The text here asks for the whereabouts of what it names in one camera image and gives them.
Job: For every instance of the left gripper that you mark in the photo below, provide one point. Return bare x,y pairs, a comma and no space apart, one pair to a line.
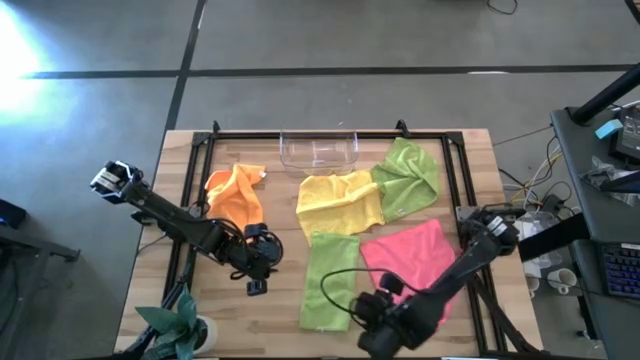
260,257

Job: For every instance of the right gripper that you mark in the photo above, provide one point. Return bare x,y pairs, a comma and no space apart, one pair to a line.
380,325

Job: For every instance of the green microfiber towel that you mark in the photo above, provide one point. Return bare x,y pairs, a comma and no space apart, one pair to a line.
327,280
407,175

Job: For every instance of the pink microfiber towel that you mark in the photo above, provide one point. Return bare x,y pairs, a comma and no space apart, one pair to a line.
405,250

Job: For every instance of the orange microfiber towel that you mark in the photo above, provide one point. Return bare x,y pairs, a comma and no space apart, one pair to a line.
232,195

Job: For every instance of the yellow microfiber towel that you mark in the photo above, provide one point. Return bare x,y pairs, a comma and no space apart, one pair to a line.
335,205

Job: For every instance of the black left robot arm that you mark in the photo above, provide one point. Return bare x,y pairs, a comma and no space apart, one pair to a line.
170,215

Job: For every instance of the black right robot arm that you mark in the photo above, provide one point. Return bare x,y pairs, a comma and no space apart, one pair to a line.
465,265

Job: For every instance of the white plant pot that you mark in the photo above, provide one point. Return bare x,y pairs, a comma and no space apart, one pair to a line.
210,332

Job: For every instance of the green artificial plant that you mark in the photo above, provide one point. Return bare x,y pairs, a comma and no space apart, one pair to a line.
175,325

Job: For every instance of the clear plastic bin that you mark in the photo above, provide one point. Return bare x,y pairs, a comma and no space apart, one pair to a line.
320,150

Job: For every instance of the white mug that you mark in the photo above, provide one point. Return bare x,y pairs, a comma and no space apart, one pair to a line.
532,285
564,280

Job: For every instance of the white plastic item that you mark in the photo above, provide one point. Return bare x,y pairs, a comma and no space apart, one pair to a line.
537,225

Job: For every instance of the black desk crossbar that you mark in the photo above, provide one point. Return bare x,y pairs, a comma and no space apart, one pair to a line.
550,240

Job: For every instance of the black power adapter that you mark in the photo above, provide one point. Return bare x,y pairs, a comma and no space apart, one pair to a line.
552,202

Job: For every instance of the black metal stand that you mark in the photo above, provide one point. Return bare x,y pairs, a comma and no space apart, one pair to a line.
30,245

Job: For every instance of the grey side desk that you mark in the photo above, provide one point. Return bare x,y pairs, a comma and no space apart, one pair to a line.
600,220

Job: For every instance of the black backlit keyboard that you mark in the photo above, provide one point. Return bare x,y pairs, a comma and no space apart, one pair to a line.
622,272

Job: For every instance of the black box with blue light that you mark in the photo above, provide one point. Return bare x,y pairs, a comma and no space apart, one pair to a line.
10,215

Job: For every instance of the crumpled clear plastic bag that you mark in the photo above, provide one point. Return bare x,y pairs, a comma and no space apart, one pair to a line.
600,172

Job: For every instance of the light blue block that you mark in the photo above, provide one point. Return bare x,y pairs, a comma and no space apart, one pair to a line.
608,129

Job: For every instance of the black electronic device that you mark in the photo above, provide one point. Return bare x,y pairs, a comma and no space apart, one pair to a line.
630,140

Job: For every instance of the black slanted pole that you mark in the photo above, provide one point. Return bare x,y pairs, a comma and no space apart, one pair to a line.
605,95

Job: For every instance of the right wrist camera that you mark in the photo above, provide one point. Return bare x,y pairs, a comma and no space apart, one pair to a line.
391,284

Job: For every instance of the black diagonal frame strut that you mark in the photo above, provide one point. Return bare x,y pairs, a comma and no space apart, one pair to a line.
500,320
170,305

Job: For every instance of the black aluminium table frame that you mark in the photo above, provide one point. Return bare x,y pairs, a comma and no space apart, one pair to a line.
250,135

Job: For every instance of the black frame clamp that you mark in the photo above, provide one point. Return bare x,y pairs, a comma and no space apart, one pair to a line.
402,127
216,127

